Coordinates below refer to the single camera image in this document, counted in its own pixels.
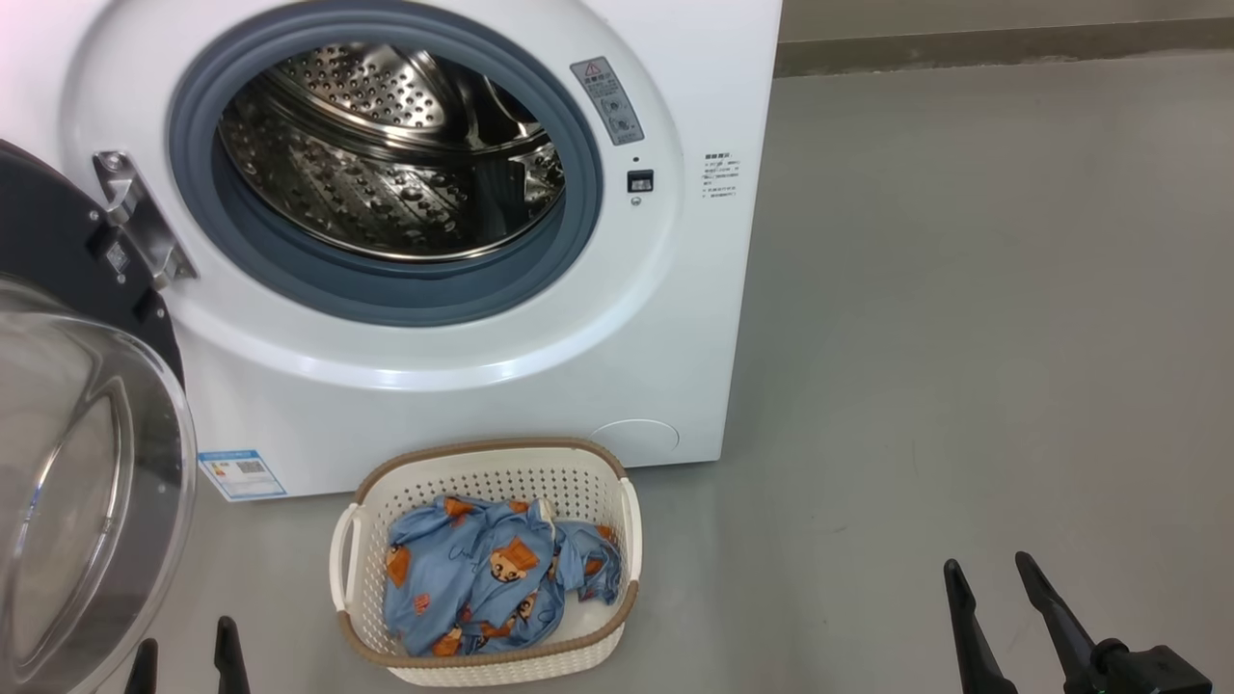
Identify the small printed text label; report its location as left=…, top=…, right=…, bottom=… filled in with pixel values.
left=702, top=149, right=741, bottom=201

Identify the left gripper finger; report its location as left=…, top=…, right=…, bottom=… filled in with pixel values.
left=123, top=638, right=160, bottom=694
left=214, top=617, right=252, bottom=694

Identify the grey warning sticker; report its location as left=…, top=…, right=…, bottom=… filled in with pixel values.
left=569, top=56, right=645, bottom=147

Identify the blue energy label sticker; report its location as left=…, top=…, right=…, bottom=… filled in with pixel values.
left=198, top=449, right=288, bottom=502

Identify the cream perforated laundry basket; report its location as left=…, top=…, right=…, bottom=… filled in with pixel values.
left=329, top=438, right=643, bottom=687

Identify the metal door hinge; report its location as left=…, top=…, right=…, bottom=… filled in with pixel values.
left=93, top=150, right=199, bottom=290

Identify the white washing machine body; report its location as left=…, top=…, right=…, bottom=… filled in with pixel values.
left=0, top=0, right=784, bottom=502

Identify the blue bear print garment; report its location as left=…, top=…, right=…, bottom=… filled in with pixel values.
left=550, top=520, right=623, bottom=603
left=384, top=494, right=565, bottom=658

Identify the black rimmed glass washer door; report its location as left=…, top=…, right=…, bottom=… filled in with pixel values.
left=0, top=138, right=199, bottom=694

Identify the round white filter cover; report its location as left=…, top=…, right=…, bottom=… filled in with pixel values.
left=590, top=417, right=681, bottom=454

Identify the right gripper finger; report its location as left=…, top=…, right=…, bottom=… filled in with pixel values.
left=1014, top=551, right=1100, bottom=681
left=943, top=559, right=1018, bottom=694

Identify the grey rubber door gasket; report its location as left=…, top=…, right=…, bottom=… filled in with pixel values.
left=168, top=0, right=604, bottom=329

